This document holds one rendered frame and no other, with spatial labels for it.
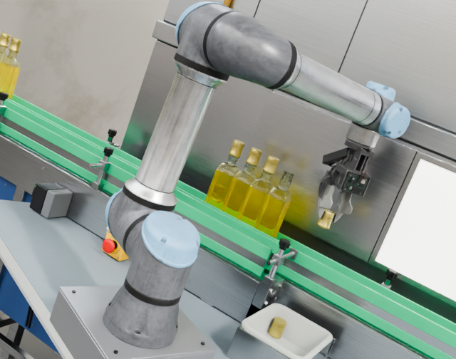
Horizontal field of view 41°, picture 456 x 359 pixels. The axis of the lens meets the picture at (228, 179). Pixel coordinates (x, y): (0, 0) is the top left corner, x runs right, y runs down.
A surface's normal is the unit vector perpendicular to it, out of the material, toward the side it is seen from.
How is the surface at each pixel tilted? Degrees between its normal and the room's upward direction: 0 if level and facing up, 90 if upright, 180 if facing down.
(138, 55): 90
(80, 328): 90
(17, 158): 90
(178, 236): 9
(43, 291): 0
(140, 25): 90
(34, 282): 0
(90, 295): 3
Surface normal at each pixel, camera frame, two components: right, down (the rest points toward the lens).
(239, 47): -0.20, 0.18
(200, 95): 0.37, 0.37
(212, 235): -0.47, 0.04
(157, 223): 0.40, -0.84
